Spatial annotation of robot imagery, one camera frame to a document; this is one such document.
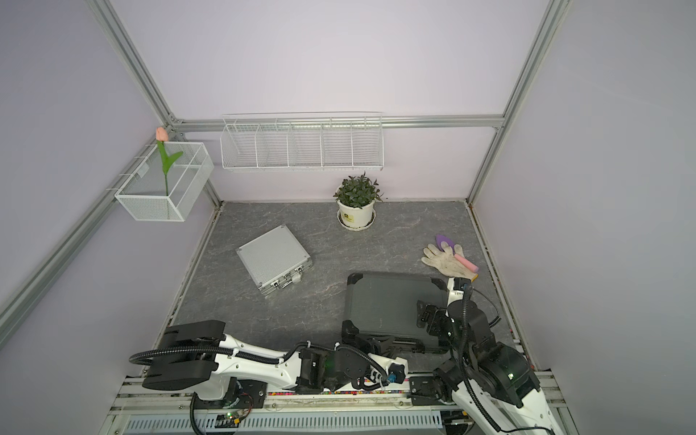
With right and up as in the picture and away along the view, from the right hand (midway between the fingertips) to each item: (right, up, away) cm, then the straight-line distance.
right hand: (433, 302), depth 71 cm
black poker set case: (-12, -4, +11) cm, 16 cm away
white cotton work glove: (+13, +8, +28) cm, 32 cm away
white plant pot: (-22, +24, +34) cm, 47 cm away
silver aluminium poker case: (-50, +8, +25) cm, 56 cm away
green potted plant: (-20, +33, +28) cm, 48 cm away
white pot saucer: (-20, +19, +41) cm, 49 cm away
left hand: (-11, -10, 0) cm, 15 cm away
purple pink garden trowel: (+13, +15, +37) cm, 43 cm away
